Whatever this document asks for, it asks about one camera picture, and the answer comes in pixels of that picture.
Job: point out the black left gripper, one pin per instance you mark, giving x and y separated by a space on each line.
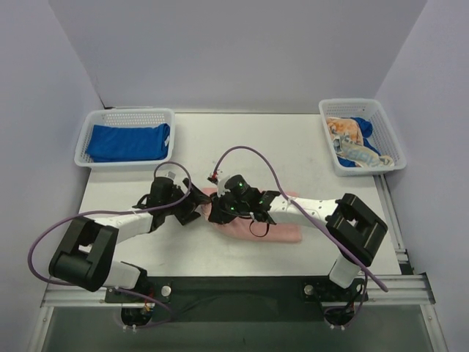
188 204

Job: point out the orange patterned towel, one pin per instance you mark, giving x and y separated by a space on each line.
347 143

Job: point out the aluminium frame rail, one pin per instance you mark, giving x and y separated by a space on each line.
405 289

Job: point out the pink towel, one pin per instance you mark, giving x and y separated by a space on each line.
242 229

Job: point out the white plastic basket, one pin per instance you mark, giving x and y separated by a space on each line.
123 118
383 137

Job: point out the white left plastic basket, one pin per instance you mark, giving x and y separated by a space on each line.
123 118

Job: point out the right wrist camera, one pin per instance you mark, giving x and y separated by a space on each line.
220 181

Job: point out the white right plastic basket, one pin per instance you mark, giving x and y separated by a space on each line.
383 137

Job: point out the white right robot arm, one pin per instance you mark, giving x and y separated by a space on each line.
353 227

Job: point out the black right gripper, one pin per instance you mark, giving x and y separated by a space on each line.
218 211

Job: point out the blue towel in right basket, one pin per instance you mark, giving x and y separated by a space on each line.
366 129

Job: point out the folded blue towel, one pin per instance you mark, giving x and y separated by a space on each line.
113 144

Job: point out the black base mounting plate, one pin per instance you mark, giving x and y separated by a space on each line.
239 299

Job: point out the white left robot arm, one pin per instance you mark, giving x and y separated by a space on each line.
85 255

